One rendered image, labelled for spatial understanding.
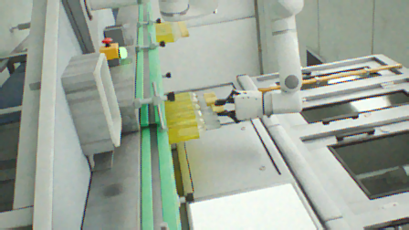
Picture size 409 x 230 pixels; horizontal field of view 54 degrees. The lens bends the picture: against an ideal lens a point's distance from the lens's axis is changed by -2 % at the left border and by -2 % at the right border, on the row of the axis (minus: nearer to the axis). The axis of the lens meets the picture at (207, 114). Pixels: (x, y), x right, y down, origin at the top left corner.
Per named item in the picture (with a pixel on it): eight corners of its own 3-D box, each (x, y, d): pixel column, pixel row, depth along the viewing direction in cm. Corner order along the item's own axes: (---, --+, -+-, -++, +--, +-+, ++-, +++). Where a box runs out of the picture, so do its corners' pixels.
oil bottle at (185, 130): (144, 150, 134) (208, 137, 136) (141, 134, 132) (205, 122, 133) (144, 141, 139) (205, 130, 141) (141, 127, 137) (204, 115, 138)
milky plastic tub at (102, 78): (86, 156, 106) (120, 150, 107) (61, 77, 96) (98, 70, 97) (93, 126, 122) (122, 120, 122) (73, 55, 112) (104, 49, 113)
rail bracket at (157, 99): (141, 136, 127) (181, 129, 128) (130, 87, 120) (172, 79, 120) (141, 132, 130) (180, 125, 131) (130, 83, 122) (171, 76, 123)
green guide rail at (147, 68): (135, 106, 127) (161, 101, 128) (135, 103, 127) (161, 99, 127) (139, 5, 284) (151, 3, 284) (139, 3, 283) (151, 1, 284)
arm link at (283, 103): (301, 69, 138) (298, 69, 148) (269, 72, 140) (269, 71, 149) (304, 113, 140) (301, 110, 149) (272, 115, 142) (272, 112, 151)
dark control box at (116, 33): (107, 47, 182) (125, 45, 183) (102, 30, 179) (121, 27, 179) (108, 43, 190) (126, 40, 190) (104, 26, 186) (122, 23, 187)
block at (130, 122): (118, 136, 126) (140, 131, 126) (110, 109, 121) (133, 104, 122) (118, 130, 129) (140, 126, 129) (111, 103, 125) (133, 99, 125)
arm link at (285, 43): (271, 34, 146) (278, 92, 148) (271, 31, 134) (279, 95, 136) (295, 30, 145) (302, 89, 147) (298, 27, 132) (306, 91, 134)
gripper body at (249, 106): (267, 112, 151) (236, 114, 153) (265, 87, 146) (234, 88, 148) (267, 121, 144) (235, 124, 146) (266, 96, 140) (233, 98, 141)
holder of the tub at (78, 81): (89, 172, 109) (119, 167, 109) (60, 78, 97) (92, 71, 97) (96, 141, 124) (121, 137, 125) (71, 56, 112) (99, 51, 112)
